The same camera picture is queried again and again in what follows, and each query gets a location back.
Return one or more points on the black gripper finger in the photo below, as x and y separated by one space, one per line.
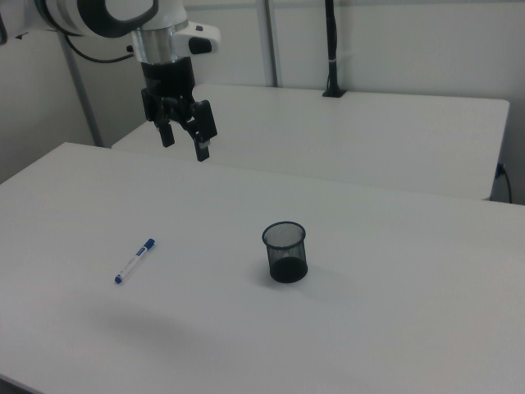
204 123
166 133

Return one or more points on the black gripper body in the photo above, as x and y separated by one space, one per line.
167 78

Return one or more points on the white marker with blue cap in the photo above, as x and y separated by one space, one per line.
133 261

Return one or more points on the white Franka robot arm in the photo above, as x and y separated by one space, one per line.
123 16

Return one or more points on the black pole with clamp base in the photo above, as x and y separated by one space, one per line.
333 49

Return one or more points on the black mesh pen cup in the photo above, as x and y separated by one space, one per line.
287 262

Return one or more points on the grey metal partition post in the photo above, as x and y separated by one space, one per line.
270 41
84 94

